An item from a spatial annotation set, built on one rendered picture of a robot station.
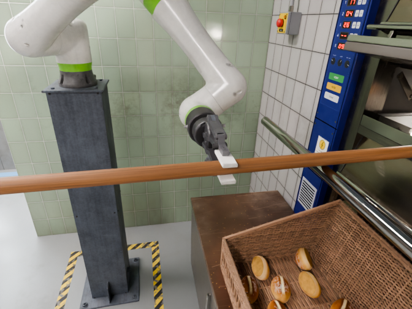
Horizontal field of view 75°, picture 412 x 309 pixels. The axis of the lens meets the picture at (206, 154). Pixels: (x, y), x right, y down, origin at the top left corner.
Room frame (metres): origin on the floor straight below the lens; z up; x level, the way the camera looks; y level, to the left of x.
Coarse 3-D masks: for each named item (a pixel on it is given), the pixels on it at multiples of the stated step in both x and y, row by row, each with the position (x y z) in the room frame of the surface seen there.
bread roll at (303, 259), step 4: (300, 248) 0.81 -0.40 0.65; (304, 248) 0.81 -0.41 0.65; (296, 252) 0.81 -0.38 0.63; (300, 252) 0.79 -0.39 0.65; (304, 252) 0.79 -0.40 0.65; (296, 256) 0.79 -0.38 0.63; (300, 256) 0.77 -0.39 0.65; (304, 256) 0.77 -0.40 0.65; (308, 256) 0.78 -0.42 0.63; (296, 260) 0.78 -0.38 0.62; (300, 260) 0.76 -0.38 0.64; (304, 260) 0.75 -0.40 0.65; (308, 260) 0.76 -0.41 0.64; (300, 264) 0.75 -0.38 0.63; (304, 264) 0.74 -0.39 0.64; (308, 264) 0.74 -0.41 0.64; (312, 264) 0.76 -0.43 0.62; (300, 268) 0.75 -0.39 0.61; (304, 268) 0.74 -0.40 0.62; (308, 268) 0.73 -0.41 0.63
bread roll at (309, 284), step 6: (300, 276) 0.69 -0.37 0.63; (306, 276) 0.68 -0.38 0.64; (312, 276) 0.68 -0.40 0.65; (300, 282) 0.67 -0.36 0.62; (306, 282) 0.66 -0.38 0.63; (312, 282) 0.65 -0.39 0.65; (318, 282) 0.66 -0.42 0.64; (306, 288) 0.65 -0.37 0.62; (312, 288) 0.64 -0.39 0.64; (318, 288) 0.63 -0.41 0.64; (312, 294) 0.62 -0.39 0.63; (318, 294) 0.62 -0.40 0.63
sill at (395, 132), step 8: (368, 120) 0.90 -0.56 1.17; (376, 120) 0.87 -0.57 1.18; (384, 120) 0.87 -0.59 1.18; (392, 120) 0.87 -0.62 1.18; (368, 128) 0.89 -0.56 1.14; (376, 128) 0.86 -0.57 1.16; (384, 128) 0.83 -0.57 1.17; (392, 128) 0.80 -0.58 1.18; (400, 128) 0.79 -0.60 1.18; (408, 128) 0.80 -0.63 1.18; (384, 136) 0.82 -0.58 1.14; (392, 136) 0.79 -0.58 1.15; (400, 136) 0.77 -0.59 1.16; (408, 136) 0.74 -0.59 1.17; (400, 144) 0.76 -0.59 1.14; (408, 144) 0.73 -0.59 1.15
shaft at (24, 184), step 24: (120, 168) 0.44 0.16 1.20; (144, 168) 0.44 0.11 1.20; (168, 168) 0.44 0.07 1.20; (192, 168) 0.45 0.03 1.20; (216, 168) 0.46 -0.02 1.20; (240, 168) 0.47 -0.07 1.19; (264, 168) 0.48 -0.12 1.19; (288, 168) 0.50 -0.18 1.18; (0, 192) 0.37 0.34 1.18; (24, 192) 0.38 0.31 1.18
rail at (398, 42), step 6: (348, 36) 0.89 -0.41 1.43; (354, 36) 0.87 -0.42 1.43; (360, 36) 0.84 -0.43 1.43; (366, 36) 0.82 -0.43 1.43; (372, 36) 0.80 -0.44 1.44; (360, 42) 0.83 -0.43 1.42; (366, 42) 0.81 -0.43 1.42; (372, 42) 0.79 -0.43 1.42; (378, 42) 0.77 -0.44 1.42; (384, 42) 0.75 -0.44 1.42; (390, 42) 0.73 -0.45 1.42; (396, 42) 0.72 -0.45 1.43; (402, 42) 0.70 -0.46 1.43; (408, 42) 0.68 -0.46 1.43
